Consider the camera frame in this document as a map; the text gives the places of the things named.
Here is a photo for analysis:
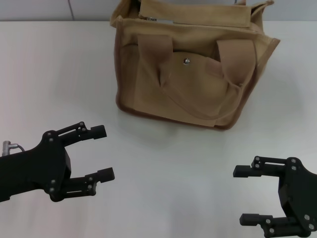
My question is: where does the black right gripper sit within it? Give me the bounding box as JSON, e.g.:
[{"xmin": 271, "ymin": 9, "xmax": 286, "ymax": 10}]
[{"xmin": 233, "ymin": 156, "xmax": 317, "ymax": 238}]

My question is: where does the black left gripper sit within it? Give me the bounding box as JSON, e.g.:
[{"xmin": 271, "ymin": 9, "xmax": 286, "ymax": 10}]
[{"xmin": 0, "ymin": 121, "xmax": 115, "ymax": 202}]

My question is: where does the khaki canvas food bag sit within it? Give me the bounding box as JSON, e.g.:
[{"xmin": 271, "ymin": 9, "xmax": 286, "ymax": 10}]
[{"xmin": 110, "ymin": 0, "xmax": 281, "ymax": 130}]

